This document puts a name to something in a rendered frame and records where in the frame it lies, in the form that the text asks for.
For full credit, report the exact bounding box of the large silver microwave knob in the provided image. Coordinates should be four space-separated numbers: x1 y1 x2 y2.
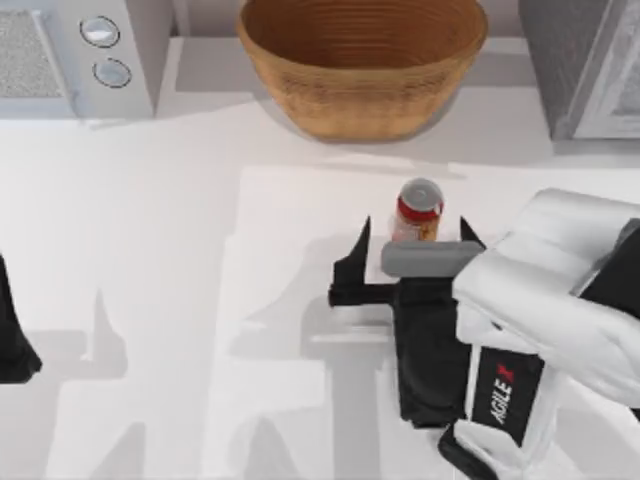
79 15 122 47

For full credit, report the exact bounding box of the pale microwave oven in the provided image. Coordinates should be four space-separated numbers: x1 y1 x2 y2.
0 0 175 120

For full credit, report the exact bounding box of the small silver microwave knob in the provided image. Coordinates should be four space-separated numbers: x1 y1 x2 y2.
92 57 133 89

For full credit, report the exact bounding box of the red and white can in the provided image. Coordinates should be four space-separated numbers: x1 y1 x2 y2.
389 177 447 245

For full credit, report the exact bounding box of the grey cabinet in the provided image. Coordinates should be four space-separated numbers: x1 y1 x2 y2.
516 0 640 142

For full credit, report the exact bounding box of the brown woven basket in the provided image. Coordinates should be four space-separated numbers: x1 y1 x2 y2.
235 0 489 145

